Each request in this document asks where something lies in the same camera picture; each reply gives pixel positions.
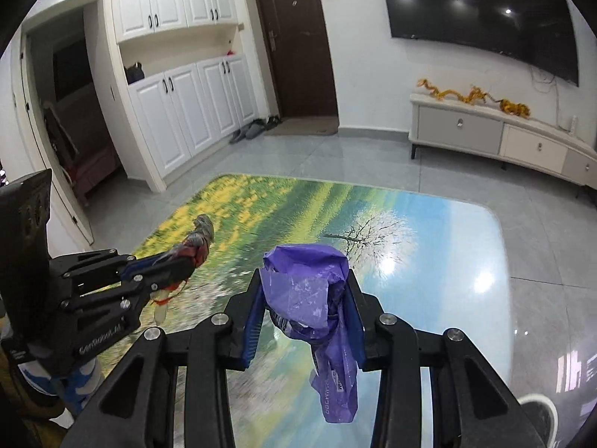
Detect golden tiger ornament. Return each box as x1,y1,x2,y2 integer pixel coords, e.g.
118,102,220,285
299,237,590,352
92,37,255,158
499,99,531,118

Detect left gloved hand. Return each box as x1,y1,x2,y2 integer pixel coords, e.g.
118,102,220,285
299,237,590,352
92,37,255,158
18,358,104,417

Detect round white trash bin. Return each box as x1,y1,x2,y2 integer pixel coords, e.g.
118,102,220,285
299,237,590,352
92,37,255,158
518,393,559,448

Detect wall mounted black television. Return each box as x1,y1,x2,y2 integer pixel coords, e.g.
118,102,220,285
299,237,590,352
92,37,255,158
385,0,579,84

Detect white TV cabinet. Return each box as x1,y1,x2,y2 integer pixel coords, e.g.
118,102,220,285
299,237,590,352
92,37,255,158
409,93,596,189

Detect grey slippers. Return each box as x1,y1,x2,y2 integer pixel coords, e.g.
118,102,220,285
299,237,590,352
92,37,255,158
230,115,281,144

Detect dark brown entrance door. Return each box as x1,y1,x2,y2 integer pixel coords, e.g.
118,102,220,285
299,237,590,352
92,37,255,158
256,0,338,117

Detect brown door mat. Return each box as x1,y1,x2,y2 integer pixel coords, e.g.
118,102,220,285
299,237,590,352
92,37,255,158
265,116,339,137

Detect purple plastic bag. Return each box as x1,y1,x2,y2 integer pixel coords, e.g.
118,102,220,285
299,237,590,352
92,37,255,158
259,244,358,424

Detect white shoe cabinet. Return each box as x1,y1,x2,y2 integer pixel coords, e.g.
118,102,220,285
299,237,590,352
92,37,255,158
111,0,258,182

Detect golden dragon ornament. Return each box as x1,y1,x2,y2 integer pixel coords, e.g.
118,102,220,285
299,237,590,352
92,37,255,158
416,78,498,105

